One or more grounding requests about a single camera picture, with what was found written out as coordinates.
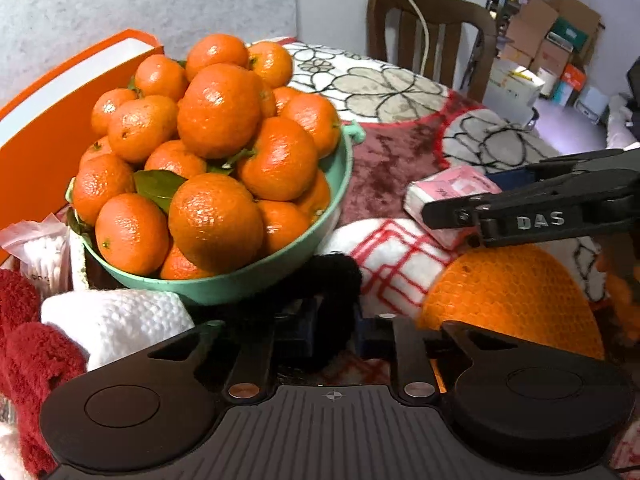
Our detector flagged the floral plush blanket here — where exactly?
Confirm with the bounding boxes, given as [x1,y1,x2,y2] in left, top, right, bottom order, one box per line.
[249,34,640,476]

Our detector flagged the green fruit bowl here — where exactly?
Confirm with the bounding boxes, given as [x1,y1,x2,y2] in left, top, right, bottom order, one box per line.
[67,122,367,306]

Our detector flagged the red fluffy towel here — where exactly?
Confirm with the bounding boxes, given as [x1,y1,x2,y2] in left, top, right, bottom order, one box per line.
[1,269,87,479]

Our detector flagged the cotton swab packet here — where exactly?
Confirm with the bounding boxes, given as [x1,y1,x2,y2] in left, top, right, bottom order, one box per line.
[1,214,70,300]

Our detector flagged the white waffle towel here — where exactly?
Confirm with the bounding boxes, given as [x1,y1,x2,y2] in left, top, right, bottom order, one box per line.
[41,289,194,372]

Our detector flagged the pink tissue pack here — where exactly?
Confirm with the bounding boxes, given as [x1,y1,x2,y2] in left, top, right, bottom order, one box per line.
[402,166,501,250]

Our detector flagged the stacked cardboard boxes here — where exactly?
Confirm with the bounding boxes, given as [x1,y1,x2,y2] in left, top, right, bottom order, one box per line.
[483,0,602,126]

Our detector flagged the dark wooden chair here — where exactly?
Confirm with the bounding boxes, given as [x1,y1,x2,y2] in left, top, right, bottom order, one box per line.
[367,0,498,102]

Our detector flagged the orange storage box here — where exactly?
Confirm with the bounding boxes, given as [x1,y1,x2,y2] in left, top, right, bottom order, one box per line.
[1,29,164,228]

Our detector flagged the pile of tangerines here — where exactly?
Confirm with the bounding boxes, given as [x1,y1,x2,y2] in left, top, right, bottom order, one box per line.
[67,34,346,282]

